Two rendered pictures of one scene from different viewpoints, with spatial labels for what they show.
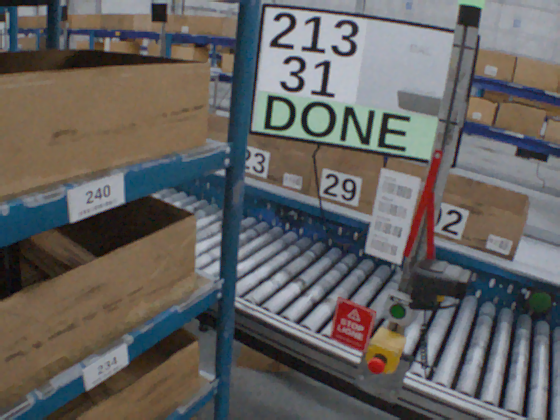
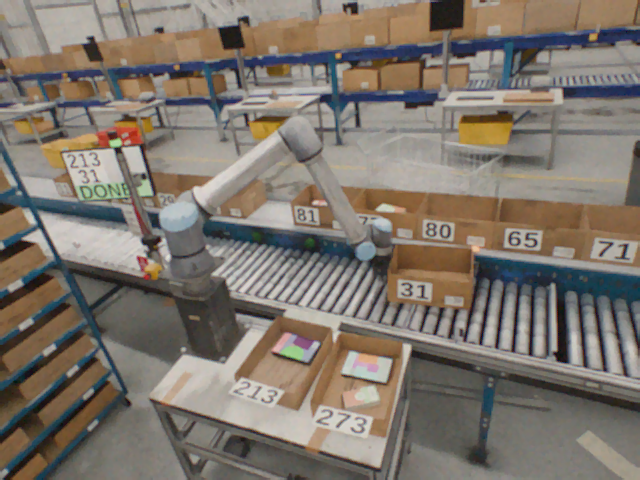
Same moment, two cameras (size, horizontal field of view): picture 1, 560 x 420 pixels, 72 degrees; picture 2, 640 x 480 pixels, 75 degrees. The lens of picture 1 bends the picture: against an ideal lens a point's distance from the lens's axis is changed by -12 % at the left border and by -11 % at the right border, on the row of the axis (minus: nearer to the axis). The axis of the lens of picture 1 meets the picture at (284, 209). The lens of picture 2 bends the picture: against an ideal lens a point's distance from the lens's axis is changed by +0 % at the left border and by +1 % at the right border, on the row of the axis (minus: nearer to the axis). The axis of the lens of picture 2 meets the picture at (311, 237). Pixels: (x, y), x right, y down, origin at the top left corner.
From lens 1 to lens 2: 192 cm
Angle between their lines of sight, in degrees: 7
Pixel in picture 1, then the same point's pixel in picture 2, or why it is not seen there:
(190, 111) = (19, 220)
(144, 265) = (23, 259)
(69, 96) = not seen: outside the picture
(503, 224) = (232, 202)
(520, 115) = (398, 74)
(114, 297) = (15, 269)
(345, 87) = (103, 177)
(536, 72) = (408, 28)
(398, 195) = (129, 214)
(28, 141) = not seen: outside the picture
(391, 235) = (135, 228)
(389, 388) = (167, 287)
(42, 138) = not seen: outside the picture
